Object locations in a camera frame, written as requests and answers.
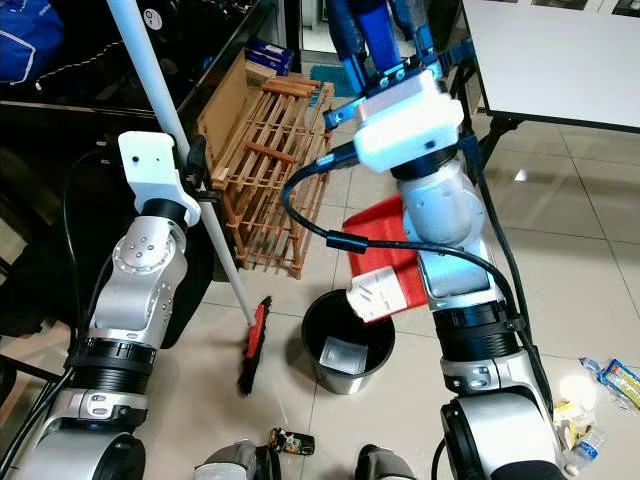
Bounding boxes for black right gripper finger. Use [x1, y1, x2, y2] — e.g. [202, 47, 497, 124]
[323, 0, 373, 91]
[390, 0, 439, 66]

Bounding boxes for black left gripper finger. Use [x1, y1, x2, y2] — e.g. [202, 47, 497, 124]
[184, 133, 208, 189]

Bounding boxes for white-handled red black broom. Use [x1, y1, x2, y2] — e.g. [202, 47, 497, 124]
[105, 0, 275, 398]

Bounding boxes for red dustpan blue handle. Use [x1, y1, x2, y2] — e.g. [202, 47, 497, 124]
[342, 0, 433, 313]

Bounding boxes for teal floor mat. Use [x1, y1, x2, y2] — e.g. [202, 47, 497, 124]
[307, 64, 353, 100]

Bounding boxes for blue printed carton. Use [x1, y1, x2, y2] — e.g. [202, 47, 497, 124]
[245, 38, 298, 78]

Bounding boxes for wooden slatted rack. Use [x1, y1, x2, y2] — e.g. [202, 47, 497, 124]
[220, 75, 338, 281]

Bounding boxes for dark cabinet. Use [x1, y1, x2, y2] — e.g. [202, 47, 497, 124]
[0, 0, 278, 216]

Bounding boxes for white table black legs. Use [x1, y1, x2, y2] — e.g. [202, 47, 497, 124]
[458, 0, 640, 173]

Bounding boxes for blue bag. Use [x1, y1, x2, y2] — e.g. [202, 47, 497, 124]
[0, 0, 68, 85]

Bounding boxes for white printed carton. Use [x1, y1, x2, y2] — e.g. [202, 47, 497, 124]
[344, 266, 408, 325]

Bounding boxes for black bag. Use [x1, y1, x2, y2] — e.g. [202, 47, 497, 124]
[0, 200, 66, 346]

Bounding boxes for dark crumpled wrapper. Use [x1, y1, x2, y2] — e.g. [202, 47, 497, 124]
[267, 427, 318, 461]

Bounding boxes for grey robot right leg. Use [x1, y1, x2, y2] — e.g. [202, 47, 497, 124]
[355, 445, 418, 480]

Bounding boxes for blue white wrapper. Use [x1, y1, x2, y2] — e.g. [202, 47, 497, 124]
[593, 357, 640, 413]

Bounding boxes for yellow white packet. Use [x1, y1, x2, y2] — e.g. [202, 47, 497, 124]
[553, 396, 598, 443]

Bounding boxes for clear plastic bottle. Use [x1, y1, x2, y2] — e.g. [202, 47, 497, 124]
[563, 425, 613, 474]

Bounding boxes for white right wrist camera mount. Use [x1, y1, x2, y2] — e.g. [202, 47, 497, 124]
[353, 68, 469, 173]

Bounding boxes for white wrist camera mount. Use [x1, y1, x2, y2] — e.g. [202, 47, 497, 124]
[353, 68, 469, 173]
[116, 129, 203, 229]

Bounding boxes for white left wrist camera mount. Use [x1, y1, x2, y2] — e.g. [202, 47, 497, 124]
[116, 129, 203, 229]

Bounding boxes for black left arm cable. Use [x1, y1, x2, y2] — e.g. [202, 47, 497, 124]
[58, 148, 129, 331]

